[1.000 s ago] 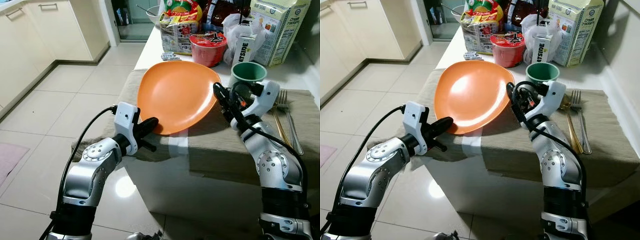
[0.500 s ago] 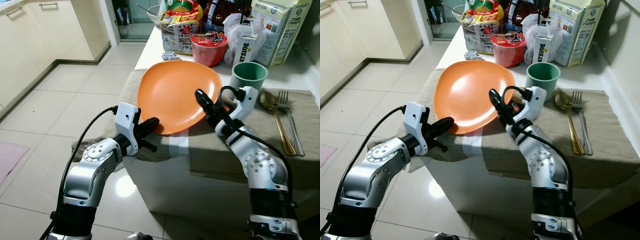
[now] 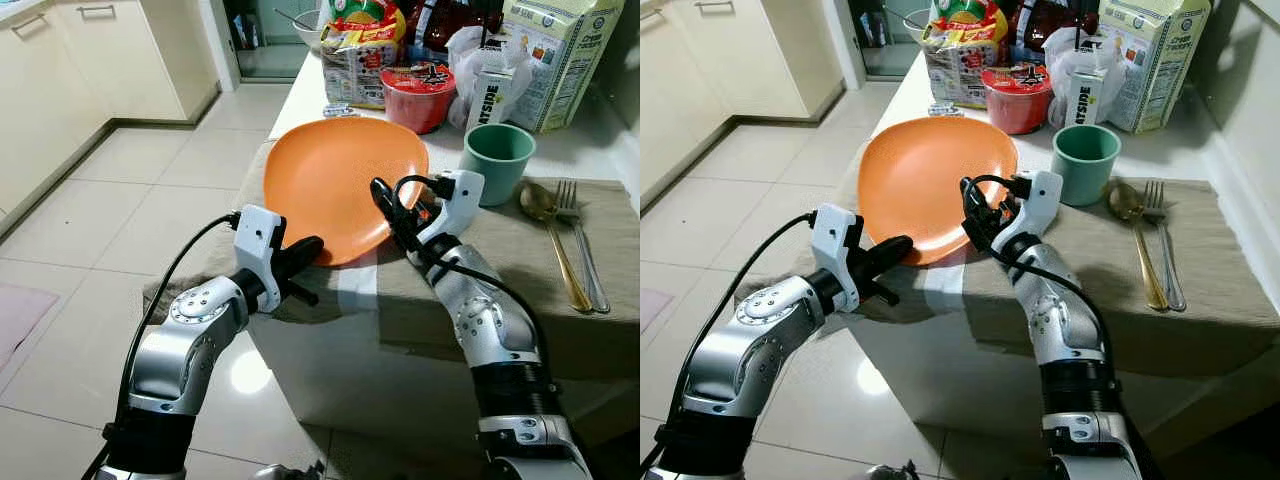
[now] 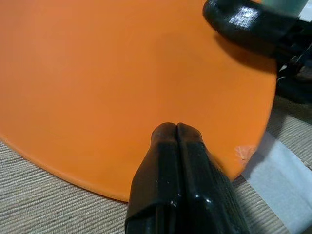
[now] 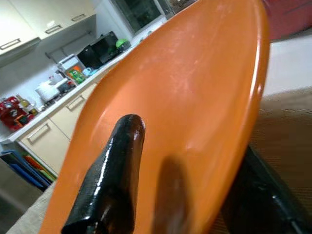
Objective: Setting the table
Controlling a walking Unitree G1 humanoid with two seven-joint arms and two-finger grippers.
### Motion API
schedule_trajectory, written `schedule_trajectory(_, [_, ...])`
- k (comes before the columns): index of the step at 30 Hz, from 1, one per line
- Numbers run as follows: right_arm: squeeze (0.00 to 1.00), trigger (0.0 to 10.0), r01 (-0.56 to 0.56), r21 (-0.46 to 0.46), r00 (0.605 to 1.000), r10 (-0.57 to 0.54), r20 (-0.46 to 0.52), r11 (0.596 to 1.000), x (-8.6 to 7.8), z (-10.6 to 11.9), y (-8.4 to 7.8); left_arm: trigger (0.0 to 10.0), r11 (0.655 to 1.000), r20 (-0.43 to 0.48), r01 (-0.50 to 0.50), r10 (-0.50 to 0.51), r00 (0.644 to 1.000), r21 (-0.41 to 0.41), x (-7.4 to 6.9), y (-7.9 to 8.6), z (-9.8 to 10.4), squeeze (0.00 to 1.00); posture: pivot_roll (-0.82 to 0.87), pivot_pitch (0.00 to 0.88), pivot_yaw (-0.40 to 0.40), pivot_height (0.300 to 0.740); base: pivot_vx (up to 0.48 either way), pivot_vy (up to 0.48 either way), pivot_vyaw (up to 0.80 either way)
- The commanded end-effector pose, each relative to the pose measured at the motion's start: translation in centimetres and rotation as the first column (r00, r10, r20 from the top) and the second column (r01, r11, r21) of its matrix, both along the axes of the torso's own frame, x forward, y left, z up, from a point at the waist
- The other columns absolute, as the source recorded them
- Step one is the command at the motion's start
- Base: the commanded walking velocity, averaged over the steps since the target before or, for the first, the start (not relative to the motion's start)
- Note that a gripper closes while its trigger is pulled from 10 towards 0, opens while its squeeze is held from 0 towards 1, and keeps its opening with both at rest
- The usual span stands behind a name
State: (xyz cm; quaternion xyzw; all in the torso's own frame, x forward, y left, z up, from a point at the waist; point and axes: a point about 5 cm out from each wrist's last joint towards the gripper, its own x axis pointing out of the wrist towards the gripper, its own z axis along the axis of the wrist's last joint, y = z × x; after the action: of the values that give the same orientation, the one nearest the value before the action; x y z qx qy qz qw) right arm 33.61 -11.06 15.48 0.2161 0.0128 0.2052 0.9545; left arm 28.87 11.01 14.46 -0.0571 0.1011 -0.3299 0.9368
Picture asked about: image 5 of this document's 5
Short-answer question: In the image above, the white rice cooker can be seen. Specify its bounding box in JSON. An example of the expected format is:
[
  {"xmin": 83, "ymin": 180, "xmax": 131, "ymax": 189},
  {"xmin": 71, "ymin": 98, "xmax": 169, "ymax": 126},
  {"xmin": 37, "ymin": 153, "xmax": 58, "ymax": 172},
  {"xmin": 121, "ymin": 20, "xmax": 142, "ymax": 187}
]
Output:
[{"xmin": 35, "ymin": 81, "xmax": 60, "ymax": 103}]

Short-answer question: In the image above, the beige woven sofa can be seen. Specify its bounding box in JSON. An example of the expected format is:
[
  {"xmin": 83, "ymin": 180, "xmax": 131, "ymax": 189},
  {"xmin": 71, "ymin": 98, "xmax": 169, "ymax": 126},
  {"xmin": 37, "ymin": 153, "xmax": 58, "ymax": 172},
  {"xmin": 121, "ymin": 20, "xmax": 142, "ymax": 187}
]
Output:
[{"xmin": 4, "ymin": 92, "xmax": 312, "ymax": 234}]

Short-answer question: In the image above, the red cabinet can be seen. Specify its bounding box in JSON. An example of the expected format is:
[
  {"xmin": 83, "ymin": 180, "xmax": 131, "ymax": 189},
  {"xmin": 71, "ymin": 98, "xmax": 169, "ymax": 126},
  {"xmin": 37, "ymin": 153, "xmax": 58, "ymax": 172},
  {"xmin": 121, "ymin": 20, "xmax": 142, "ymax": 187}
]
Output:
[{"xmin": 262, "ymin": 0, "xmax": 312, "ymax": 42}]

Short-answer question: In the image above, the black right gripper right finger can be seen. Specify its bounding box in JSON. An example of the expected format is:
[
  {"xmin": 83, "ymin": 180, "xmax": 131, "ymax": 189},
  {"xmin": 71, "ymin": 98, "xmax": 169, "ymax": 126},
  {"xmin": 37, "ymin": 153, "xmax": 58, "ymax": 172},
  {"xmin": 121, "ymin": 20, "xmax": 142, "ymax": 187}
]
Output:
[{"xmin": 219, "ymin": 143, "xmax": 312, "ymax": 234}]

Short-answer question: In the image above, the green snack bag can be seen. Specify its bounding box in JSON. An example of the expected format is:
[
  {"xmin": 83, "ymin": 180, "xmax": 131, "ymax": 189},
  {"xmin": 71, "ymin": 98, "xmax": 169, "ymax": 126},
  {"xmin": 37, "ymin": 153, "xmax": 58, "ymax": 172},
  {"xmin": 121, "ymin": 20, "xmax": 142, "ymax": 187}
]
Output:
[{"xmin": 67, "ymin": 68, "xmax": 86, "ymax": 85}]

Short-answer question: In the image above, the cream base cabinet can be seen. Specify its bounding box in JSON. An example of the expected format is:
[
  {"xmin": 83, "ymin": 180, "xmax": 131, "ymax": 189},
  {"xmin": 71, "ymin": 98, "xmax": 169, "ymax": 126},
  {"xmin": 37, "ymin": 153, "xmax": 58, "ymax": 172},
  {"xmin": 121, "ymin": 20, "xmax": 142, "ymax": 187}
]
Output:
[{"xmin": 18, "ymin": 82, "xmax": 98, "ymax": 176}]

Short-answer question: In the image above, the black microwave oven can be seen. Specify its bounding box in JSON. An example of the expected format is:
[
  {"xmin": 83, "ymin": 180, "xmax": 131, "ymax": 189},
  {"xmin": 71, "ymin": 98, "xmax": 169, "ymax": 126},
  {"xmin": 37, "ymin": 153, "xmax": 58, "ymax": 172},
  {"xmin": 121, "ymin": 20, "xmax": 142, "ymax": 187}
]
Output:
[{"xmin": 77, "ymin": 31, "xmax": 120, "ymax": 70}]

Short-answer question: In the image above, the cream wall cabinet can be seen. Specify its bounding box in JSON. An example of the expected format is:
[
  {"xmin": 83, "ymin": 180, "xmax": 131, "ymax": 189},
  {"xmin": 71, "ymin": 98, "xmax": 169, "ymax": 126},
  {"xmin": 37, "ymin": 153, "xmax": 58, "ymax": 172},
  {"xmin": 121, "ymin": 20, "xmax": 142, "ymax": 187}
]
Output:
[{"xmin": 0, "ymin": 0, "xmax": 97, "ymax": 58}]

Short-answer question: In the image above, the orange plastic plate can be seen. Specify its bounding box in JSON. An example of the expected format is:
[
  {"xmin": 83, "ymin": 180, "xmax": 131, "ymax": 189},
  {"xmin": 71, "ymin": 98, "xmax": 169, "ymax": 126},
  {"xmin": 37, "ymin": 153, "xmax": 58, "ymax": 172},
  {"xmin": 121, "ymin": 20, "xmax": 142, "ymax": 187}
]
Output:
[{"xmin": 39, "ymin": 0, "xmax": 271, "ymax": 234}]

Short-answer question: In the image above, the dark glass window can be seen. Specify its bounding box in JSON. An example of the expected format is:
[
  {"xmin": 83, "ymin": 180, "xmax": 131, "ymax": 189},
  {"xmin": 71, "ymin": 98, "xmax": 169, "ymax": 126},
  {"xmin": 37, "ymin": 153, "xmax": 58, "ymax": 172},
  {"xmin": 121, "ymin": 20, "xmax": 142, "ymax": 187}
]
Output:
[{"xmin": 114, "ymin": 0, "xmax": 164, "ymax": 35}]

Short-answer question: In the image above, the red patterned bag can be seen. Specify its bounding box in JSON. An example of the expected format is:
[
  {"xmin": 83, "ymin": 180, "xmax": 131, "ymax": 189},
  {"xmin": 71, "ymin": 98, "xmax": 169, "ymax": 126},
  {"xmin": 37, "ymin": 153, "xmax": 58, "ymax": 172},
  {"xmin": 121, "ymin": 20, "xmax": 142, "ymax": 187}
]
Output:
[{"xmin": 0, "ymin": 96, "xmax": 36, "ymax": 132}]

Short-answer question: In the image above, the yellow bottle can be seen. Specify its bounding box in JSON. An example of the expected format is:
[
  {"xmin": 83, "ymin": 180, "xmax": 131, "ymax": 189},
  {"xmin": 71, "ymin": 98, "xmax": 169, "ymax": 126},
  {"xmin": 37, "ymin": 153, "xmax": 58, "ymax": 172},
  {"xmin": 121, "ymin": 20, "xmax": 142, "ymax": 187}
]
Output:
[{"xmin": 16, "ymin": 94, "xmax": 31, "ymax": 109}]

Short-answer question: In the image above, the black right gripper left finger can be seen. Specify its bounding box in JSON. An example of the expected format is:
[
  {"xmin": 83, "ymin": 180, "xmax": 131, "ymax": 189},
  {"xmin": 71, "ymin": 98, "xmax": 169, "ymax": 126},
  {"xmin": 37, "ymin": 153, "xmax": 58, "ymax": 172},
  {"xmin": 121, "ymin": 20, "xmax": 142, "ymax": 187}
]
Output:
[{"xmin": 60, "ymin": 114, "xmax": 147, "ymax": 234}]

